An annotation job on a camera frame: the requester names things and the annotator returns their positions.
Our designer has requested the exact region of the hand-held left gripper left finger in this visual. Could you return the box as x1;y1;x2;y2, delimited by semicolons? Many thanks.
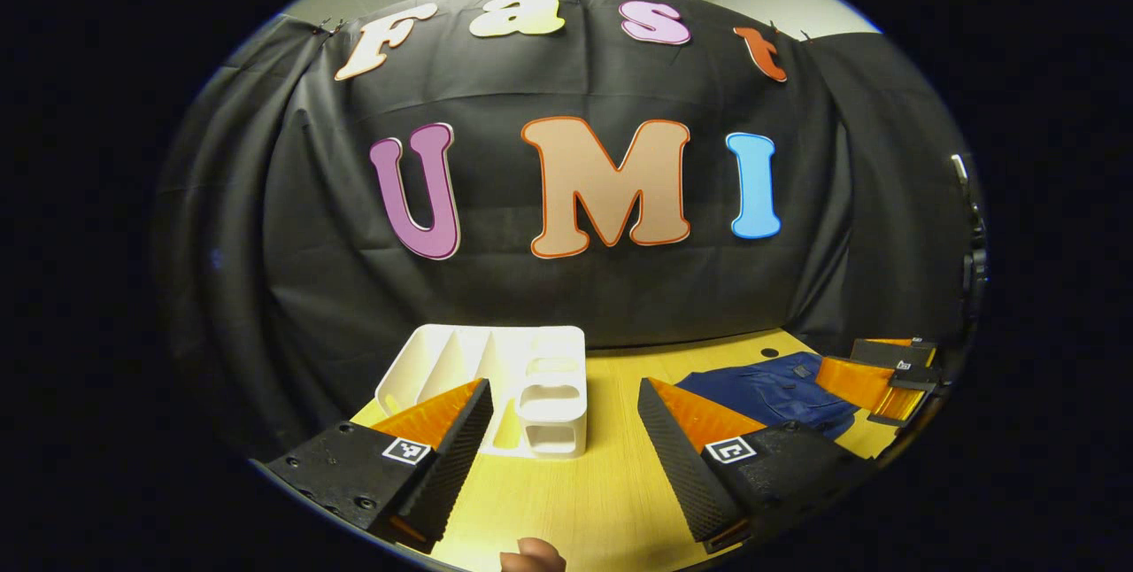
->
266;377;495;553

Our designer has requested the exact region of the black backdrop cloth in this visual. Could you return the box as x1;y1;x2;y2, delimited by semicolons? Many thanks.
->
155;0;983;458

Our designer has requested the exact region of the blue schoolbag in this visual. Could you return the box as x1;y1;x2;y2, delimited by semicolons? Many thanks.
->
674;352;861;440

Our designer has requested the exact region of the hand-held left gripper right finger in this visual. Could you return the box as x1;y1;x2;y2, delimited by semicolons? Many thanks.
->
637;377;873;553

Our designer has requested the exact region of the white plastic bookshelf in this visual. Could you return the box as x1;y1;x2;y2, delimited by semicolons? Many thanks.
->
375;324;589;461

